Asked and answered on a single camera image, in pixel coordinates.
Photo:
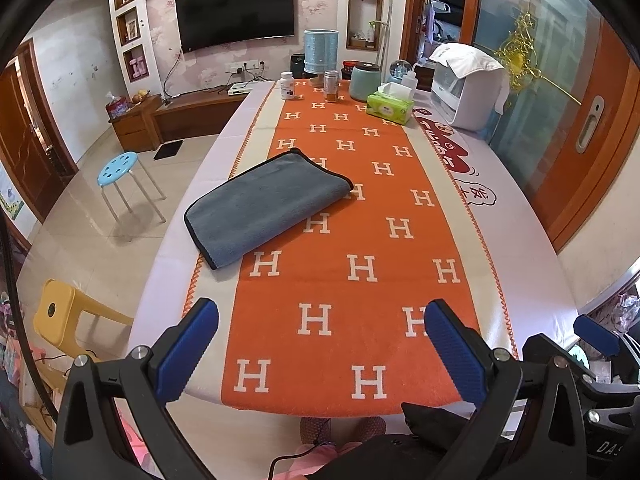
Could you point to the wooden glass sliding door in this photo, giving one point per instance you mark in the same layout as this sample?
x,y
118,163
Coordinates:
x,y
565,110

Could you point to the brown wooden door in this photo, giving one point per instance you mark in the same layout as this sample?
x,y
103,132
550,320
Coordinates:
x,y
27,135

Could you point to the teal pot with dark lid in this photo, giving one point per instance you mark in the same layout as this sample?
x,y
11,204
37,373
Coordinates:
x,y
365,84

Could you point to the clear plastic bag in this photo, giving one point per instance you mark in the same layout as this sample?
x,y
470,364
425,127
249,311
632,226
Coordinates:
x,y
622,310

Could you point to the green tissue pack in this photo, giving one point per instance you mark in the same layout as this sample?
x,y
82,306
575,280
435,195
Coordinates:
x,y
390,106

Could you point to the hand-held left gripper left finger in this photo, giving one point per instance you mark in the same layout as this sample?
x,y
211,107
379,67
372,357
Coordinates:
x,y
186,350

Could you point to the wall poster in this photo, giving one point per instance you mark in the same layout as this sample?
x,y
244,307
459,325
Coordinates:
x,y
11,200

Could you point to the gold hanging ornament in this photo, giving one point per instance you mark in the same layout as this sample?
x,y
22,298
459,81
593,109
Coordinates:
x,y
520,55

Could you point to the white countertop appliance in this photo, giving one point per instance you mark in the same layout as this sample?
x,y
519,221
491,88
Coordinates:
x,y
475,100

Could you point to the white pill bottle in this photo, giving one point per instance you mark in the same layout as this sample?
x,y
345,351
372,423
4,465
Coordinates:
x,y
287,86

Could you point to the white wall niche shelf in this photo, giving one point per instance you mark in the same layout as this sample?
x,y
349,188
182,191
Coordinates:
x,y
142,25

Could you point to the dark round container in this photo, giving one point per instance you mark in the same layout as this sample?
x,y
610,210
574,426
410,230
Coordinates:
x,y
348,69

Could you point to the yellow fruit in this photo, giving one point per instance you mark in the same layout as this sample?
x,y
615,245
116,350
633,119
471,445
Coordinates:
x,y
140,96

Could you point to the white wall power strip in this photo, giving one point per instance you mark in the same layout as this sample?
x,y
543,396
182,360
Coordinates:
x,y
246,66

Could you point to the orange printed blanket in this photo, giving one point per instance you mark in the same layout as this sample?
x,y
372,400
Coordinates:
x,y
340,300

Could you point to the light blue round stool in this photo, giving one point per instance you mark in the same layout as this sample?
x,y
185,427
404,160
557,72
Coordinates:
x,y
118,166

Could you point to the red tissue box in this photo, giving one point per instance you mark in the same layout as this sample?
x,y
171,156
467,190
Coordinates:
x,y
116,107

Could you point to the wooden framed wall niche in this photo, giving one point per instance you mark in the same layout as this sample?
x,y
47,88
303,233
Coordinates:
x,y
351,20

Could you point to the white cloth cover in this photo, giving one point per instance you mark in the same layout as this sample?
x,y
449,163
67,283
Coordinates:
x,y
467,60

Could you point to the glass jar with brown contents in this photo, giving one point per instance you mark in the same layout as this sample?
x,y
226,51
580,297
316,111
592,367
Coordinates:
x,y
331,87

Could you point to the yellow plastic stool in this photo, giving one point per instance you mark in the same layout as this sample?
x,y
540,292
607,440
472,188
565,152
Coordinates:
x,y
60,317

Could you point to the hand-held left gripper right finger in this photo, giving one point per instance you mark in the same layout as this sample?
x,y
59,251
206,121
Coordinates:
x,y
452,350

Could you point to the white set-top box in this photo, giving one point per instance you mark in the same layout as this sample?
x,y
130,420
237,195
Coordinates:
x,y
239,88

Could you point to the white squeeze bottle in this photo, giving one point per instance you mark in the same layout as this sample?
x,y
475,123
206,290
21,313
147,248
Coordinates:
x,y
409,80

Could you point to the white printed tablecloth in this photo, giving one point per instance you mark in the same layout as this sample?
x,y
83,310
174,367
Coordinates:
x,y
500,240

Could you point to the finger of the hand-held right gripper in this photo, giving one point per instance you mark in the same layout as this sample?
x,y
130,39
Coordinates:
x,y
560,385
596,335

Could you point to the black floor mat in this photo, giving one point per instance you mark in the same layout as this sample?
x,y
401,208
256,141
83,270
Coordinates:
x,y
168,150

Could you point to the black flat television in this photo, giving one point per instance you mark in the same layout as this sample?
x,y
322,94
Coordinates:
x,y
235,12

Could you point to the black speaker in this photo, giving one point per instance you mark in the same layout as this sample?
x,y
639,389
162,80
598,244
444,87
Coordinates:
x,y
297,65

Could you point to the grey towel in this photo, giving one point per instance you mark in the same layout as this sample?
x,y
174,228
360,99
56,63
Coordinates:
x,y
260,205

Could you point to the wooden television cabinet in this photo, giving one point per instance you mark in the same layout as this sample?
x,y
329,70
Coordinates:
x,y
190,110

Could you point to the snow globe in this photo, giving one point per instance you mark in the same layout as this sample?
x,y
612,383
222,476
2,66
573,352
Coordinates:
x,y
400,71

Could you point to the light blue cylindrical container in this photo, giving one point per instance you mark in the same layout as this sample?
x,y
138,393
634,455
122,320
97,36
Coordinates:
x,y
321,52

